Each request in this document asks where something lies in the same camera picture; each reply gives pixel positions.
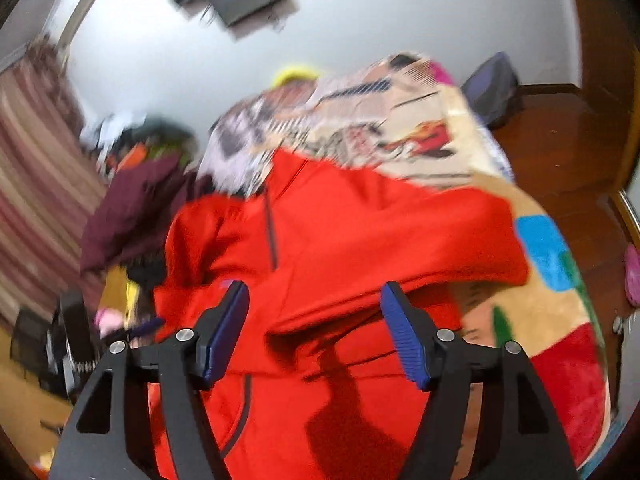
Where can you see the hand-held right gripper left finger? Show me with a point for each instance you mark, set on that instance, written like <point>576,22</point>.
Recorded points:
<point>226,332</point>

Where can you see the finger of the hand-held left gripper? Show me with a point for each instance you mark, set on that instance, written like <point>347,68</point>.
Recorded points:
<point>142,326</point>

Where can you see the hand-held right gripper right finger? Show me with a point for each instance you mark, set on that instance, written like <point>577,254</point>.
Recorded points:
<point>404,341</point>

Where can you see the red jacket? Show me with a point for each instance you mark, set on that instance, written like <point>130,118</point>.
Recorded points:
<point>330,240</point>

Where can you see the pile of mixed clothes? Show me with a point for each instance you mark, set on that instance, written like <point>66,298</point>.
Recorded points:
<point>145,140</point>

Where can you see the pink soft toy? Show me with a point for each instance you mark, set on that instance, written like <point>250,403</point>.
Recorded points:
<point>109,319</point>

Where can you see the yellow cloth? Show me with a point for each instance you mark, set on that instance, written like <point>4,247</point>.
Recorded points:
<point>117,290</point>

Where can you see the black cloth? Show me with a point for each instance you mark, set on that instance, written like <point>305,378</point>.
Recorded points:
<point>147,272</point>

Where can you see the maroon cloth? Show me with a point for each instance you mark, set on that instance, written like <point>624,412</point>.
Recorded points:
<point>125,210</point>

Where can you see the printed blanket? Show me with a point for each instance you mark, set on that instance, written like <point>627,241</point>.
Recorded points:
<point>535,310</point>

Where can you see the striped curtain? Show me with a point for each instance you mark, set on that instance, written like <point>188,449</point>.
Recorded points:
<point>35,170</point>

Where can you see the white cabinet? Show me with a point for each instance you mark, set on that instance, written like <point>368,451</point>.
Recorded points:
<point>631,360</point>

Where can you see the pink slipper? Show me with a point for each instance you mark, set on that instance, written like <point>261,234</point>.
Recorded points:
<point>633,275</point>

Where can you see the wooden framed panel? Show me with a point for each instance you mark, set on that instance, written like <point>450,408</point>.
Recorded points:
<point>627,215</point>

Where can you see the grey blue backpack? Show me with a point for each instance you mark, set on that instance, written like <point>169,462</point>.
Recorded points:
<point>490,90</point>

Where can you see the yellow round thing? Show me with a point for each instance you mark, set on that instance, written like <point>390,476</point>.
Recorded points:
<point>295,75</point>

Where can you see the pink cloth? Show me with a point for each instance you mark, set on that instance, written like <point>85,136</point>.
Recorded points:
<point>442,72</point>

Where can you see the wooden door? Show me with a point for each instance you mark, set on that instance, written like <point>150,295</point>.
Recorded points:
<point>605,60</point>

